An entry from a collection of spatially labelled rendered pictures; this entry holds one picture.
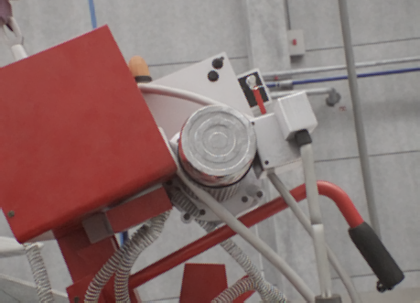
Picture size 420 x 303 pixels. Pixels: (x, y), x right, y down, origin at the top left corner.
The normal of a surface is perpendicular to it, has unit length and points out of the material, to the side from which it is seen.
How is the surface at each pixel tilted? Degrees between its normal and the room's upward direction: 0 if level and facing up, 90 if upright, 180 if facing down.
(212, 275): 90
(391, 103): 90
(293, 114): 81
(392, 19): 90
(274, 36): 90
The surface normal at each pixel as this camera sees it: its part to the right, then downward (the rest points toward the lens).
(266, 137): 0.06, -0.29
